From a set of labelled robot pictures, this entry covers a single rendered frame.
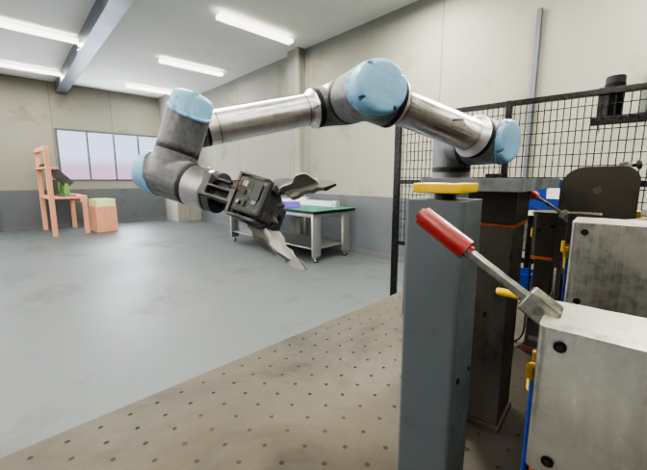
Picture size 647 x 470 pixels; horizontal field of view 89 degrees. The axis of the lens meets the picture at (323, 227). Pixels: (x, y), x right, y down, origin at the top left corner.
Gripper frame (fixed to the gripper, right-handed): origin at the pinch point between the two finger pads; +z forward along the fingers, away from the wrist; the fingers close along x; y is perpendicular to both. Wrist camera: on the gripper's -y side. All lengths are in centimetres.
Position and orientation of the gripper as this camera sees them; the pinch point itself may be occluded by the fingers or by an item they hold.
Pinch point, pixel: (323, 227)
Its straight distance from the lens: 54.4
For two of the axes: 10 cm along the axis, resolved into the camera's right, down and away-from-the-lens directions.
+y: -1.8, -2.3, -9.6
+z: 9.3, 2.8, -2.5
